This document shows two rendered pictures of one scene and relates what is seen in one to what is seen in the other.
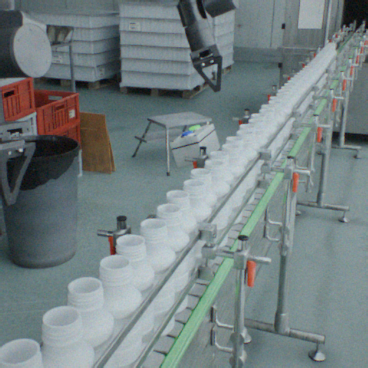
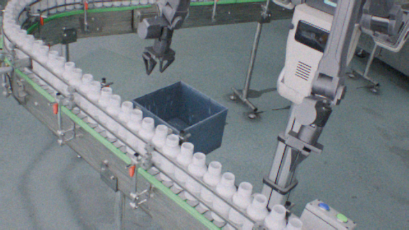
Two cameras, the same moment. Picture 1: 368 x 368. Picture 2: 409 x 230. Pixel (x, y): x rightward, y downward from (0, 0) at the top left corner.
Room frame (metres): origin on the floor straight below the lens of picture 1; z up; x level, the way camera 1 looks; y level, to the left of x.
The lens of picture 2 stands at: (1.32, -1.07, 2.01)
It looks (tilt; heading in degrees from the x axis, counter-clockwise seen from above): 33 degrees down; 109
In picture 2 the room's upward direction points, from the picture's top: 9 degrees clockwise
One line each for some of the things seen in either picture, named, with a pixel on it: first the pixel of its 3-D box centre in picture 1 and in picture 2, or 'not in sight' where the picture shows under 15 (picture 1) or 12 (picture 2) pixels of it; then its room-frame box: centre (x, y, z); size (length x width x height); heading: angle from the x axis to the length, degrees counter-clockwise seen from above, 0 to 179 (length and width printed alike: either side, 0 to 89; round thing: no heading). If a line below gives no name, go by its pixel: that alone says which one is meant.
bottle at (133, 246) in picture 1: (131, 297); (126, 123); (0.65, 0.07, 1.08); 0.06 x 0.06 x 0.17
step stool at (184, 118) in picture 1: (172, 139); not in sight; (4.63, 0.10, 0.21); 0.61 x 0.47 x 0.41; 34
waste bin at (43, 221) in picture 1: (40, 201); not in sight; (2.87, 0.78, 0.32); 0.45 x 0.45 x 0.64
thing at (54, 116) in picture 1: (35, 113); not in sight; (4.00, 1.07, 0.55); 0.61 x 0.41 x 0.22; 164
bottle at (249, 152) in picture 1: (242, 167); (255, 219); (1.21, -0.14, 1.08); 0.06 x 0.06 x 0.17
